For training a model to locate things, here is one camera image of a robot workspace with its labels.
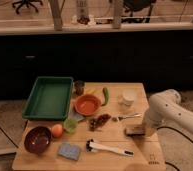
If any black whiteboard eraser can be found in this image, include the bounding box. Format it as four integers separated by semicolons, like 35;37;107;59
125;125;145;136

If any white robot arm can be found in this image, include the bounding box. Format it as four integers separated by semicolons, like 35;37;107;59
142;89;193;136

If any red bowl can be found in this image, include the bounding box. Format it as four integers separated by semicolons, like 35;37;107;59
74;94;101;116

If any dark maroon bowl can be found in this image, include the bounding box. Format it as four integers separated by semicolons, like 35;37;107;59
24;126;52;154

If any white cup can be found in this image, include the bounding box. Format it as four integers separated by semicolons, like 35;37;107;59
121;89;137;107

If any dark grape bunch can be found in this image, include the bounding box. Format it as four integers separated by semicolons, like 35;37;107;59
89;114;111;131

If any white black brush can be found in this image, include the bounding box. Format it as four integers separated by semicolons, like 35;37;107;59
86;139;134;156

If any green cucumber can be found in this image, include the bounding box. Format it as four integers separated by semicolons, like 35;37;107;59
102;87;109;106

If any yellow banana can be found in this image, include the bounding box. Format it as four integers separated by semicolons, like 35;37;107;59
86;89;97;95

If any small green cup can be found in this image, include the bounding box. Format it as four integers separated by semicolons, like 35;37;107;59
63;118;78;133

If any dark metal can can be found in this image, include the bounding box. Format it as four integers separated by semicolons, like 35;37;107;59
74;80;85;96

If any blue sponge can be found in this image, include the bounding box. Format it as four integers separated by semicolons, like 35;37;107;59
58;143;81;161

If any orange fruit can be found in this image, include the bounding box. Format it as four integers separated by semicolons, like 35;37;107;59
51;124;63;138

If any green plastic tray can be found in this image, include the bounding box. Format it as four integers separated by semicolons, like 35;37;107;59
22;76;73;121

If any black office chair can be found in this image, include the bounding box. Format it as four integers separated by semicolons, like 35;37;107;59
12;0;43;15

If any black floor cable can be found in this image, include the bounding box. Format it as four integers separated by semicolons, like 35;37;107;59
156;125;193;151

